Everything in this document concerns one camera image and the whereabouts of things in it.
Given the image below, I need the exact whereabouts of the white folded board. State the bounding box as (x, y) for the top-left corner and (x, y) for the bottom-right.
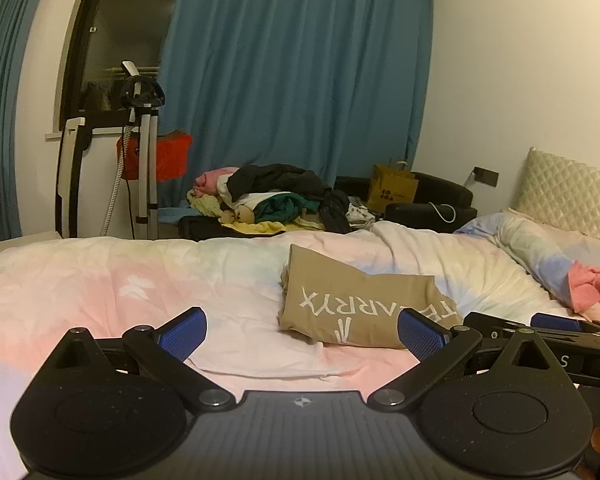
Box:
(55, 117), (147, 239)

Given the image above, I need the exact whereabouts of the white cable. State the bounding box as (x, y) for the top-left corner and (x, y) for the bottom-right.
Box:
(426, 202), (459, 224)

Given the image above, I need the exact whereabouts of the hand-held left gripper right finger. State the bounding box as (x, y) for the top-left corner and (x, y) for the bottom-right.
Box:
(370, 308), (563, 409)

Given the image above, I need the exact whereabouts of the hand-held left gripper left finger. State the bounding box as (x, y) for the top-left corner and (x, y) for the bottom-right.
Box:
(47, 307), (236, 411)

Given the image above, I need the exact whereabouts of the tan t-shirt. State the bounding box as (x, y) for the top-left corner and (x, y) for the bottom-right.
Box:
(278, 244), (464, 350)

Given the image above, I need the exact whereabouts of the yellow paper bag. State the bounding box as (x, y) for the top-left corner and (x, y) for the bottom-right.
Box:
(367, 159), (420, 214)

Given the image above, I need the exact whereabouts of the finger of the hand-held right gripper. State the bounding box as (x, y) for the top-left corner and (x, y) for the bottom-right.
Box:
(530, 312), (600, 336)
(464, 311), (534, 341)

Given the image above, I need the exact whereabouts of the pile of mixed clothes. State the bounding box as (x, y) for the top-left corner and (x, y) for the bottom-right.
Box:
(187, 163), (382, 236)

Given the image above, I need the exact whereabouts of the quilted cream headboard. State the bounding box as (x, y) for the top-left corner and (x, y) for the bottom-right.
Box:
(510, 147), (600, 262)

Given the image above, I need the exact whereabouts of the narrow blue curtain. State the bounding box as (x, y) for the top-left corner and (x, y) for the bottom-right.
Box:
(0, 0), (57, 239)

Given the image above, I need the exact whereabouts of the garment steamer on stand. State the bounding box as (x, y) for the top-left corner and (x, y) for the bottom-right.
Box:
(102, 60), (167, 240)

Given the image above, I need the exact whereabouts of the red cloth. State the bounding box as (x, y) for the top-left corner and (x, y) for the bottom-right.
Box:
(116, 130), (192, 184)

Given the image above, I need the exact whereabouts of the pastel tie-dye duvet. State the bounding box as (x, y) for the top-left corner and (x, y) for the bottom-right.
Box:
(0, 220), (600, 480)

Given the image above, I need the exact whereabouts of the pink cloth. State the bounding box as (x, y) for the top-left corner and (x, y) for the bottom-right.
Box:
(567, 262), (600, 317)

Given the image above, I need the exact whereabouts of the pastel pillow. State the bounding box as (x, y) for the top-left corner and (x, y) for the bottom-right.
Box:
(454, 211), (600, 312)

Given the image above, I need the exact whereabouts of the wide blue curtain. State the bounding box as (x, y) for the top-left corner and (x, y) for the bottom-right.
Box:
(157, 0), (437, 211)

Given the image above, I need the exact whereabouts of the black armchair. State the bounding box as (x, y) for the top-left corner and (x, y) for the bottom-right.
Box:
(334, 172), (477, 224)

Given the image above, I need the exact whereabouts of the dark window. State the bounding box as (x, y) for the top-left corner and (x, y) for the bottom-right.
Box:
(57, 0), (189, 134)

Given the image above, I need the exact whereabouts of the black suitcase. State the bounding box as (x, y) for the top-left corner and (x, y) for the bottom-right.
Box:
(178, 215), (291, 241)

